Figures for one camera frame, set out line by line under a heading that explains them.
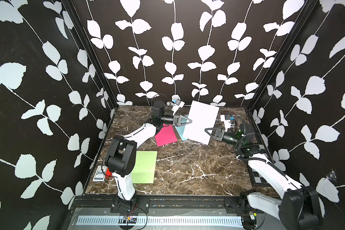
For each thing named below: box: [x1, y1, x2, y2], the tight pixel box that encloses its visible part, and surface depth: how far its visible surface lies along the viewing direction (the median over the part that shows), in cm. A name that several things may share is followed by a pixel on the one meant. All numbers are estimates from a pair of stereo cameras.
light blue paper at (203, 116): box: [182, 100, 220, 146], surface depth 77 cm
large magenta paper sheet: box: [154, 123, 178, 147], surface depth 101 cm
